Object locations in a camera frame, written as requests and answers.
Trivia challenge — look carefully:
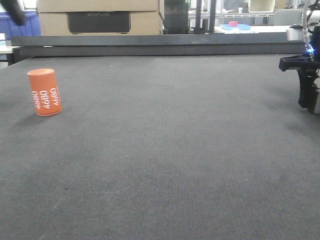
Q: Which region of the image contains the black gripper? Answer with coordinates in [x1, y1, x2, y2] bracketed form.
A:
[278, 54, 320, 113]

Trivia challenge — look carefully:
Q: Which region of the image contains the black raised table edge board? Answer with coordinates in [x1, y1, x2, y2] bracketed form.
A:
[11, 32, 305, 57]

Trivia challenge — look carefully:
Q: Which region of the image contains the white background table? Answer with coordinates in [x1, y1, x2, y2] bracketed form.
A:
[214, 25, 291, 34]

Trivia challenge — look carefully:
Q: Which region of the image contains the blue flat tray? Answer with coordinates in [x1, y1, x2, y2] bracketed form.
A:
[220, 23, 252, 31]

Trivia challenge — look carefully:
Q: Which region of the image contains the pink block on blue tray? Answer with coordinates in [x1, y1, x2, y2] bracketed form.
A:
[228, 21, 238, 28]

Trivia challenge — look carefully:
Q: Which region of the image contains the orange cylinder with white numbers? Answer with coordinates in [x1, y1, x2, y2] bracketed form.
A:
[27, 68, 63, 117]

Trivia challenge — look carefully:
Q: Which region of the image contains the large cardboard box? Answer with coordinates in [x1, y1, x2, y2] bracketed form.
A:
[37, 0, 165, 36]

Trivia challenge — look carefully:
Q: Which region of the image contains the blue plastic crate background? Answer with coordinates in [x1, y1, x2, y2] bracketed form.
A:
[0, 11, 42, 40]

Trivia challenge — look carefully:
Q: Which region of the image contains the white cable with blue light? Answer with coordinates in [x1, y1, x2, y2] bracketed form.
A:
[301, 0, 316, 55]

